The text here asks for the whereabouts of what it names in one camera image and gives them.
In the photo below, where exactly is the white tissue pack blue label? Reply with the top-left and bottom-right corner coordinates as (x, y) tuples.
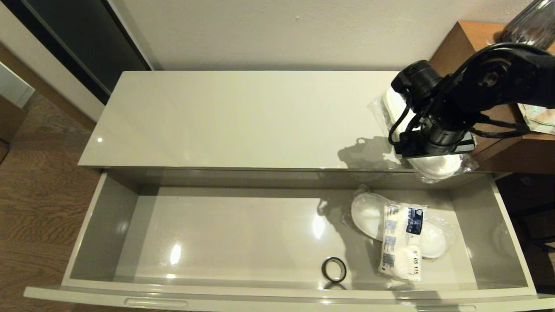
(377, 202), (428, 283)

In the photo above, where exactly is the glossy white wide drawer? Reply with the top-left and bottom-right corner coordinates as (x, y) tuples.
(25, 168), (555, 312)

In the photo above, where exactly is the brown wooden side table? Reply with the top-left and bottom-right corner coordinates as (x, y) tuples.
(429, 21), (555, 175)

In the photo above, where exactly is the green-trimmed snack bag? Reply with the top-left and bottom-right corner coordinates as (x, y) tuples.
(517, 103), (555, 136)

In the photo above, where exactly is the dark ribbed glass vase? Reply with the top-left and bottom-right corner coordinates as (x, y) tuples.
(503, 0), (555, 49)

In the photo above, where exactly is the glossy white low cabinet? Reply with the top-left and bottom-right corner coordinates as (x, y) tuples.
(78, 71), (434, 170)

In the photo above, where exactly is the dark glass door panel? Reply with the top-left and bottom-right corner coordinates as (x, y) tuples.
(0, 0), (152, 106)

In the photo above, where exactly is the white box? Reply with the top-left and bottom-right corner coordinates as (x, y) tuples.
(0, 62), (34, 108)

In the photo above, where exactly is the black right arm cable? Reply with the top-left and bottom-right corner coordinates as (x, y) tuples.
(387, 93), (532, 146)

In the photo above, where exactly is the black rubber ring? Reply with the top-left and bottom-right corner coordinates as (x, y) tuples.
(322, 257), (347, 283)

